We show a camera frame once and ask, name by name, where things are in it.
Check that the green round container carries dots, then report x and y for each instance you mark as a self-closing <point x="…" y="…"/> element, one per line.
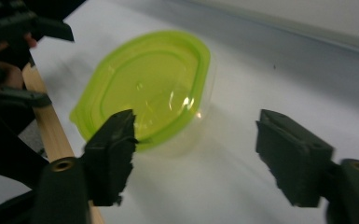
<point x="149" y="77"/>

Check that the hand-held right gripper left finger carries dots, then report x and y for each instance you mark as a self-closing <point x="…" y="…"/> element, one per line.
<point x="112" y="155"/>

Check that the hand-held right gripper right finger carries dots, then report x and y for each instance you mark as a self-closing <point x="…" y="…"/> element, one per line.
<point x="295" y="158"/>

